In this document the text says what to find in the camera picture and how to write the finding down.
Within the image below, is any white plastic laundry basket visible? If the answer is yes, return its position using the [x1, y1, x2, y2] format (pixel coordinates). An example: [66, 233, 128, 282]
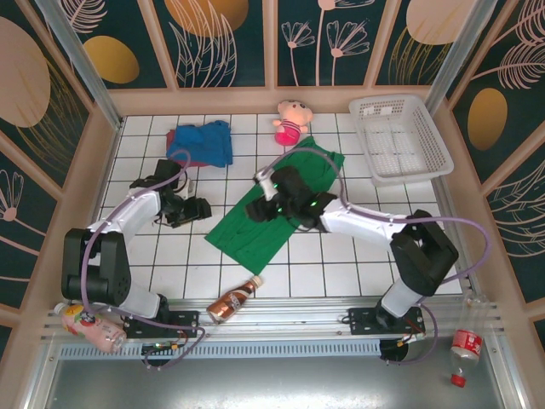
[348, 94, 455, 187]

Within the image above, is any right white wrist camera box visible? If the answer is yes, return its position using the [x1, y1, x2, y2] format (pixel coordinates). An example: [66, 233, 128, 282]
[254, 171, 278, 201]

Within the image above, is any grey metal panel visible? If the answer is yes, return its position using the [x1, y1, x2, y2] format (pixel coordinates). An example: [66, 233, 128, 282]
[25, 356, 527, 409]

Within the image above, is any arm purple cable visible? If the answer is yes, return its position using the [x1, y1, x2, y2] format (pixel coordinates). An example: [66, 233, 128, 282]
[80, 148, 208, 371]
[255, 149, 491, 367]

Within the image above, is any brown drink bottle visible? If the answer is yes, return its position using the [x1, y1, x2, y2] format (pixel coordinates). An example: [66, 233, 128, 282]
[206, 275, 263, 325]

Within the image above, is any pink drink bottle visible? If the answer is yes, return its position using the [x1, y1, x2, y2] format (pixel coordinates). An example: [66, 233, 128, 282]
[54, 302, 129, 354]

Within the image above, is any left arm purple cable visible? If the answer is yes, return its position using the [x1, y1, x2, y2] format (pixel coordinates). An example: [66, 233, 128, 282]
[80, 148, 208, 371]

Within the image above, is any green tank top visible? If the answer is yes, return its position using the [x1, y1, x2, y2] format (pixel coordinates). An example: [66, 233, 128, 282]
[204, 135, 346, 277]

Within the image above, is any aluminium rail base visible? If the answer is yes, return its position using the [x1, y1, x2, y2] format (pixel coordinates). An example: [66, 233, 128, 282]
[40, 296, 503, 342]

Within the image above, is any blue tank top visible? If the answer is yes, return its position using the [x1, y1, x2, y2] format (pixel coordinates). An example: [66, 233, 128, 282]
[165, 119, 234, 167]

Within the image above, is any pink plush doll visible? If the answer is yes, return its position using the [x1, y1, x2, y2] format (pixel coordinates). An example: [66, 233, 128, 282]
[272, 100, 315, 147]

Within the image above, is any grey slotted cable duct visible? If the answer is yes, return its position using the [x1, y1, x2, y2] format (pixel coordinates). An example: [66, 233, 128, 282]
[59, 338, 382, 360]

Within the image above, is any aluminium frame post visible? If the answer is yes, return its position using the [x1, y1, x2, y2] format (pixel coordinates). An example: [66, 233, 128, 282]
[416, 0, 499, 125]
[33, 0, 125, 131]

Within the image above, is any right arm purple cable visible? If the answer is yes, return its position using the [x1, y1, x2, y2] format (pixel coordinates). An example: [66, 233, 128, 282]
[255, 149, 491, 367]

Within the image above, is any maroon tank top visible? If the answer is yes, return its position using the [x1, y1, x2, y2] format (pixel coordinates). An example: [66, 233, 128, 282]
[164, 130, 205, 168]

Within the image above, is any red label cola bottle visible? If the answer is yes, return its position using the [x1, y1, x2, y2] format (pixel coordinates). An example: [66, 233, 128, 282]
[449, 327, 485, 388]

